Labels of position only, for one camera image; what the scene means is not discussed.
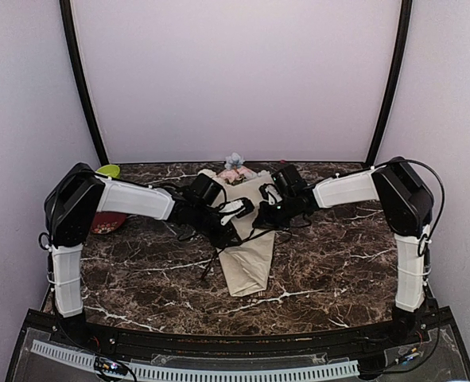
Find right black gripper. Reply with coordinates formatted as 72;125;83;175
253;194;299;230

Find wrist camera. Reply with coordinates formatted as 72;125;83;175
258;183;283;205
219;197;254;226

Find right black frame post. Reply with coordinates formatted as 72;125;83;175
365;0;413;166

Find pink fake flower stem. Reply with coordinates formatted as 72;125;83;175
218;166;258;185

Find peach wrapping paper sheet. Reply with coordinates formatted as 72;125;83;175
201;169;275;297

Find white slotted cable duct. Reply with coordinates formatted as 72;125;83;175
30;340;359;381

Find black twine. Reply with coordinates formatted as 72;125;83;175
200;228;293;286

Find blue fake flower bunch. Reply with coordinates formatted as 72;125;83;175
224;152;245;170

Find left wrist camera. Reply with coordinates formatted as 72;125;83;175
219;197;254;226

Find left black frame post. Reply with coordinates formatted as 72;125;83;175
59;0;109;166

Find black frame post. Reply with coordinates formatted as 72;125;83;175
59;0;109;166
365;0;413;166

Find white fake flower stem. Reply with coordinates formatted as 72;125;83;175
198;169;217;178

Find small circuit board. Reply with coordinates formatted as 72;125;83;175
93;357;128;376

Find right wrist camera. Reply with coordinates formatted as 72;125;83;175
258;183;283;205

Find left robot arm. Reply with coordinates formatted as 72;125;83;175
45;162;253;347

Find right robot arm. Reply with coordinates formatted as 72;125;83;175
252;157;439;314

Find green plastic bowl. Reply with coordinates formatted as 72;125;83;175
95;164;121;178

